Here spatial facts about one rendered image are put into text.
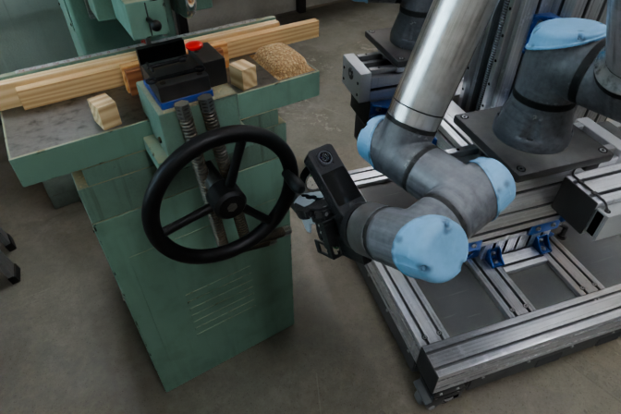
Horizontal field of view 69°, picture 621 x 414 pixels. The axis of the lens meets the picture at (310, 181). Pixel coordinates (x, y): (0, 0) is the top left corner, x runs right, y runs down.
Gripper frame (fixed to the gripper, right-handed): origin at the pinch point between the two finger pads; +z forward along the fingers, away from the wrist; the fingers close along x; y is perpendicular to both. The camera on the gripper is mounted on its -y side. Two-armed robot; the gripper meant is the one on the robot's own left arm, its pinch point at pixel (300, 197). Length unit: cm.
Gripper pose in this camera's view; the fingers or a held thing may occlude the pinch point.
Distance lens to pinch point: 80.7
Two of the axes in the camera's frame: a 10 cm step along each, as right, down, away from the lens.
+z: -4.5, -0.9, 8.9
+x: 8.5, -3.4, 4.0
